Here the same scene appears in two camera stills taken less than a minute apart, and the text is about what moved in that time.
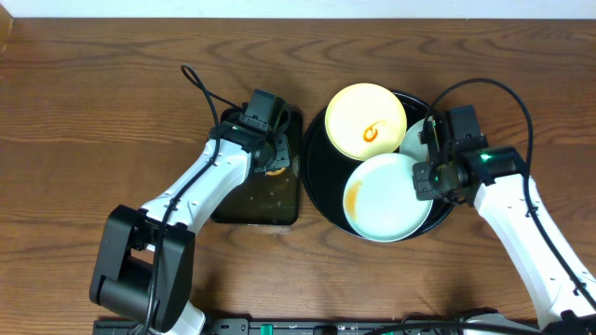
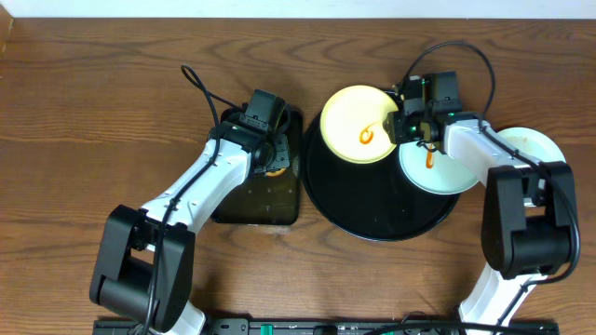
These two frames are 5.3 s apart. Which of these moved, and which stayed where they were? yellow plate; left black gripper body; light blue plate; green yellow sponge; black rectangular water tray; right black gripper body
Moved: right black gripper body; light blue plate
Stayed: green yellow sponge; black rectangular water tray; left black gripper body; yellow plate
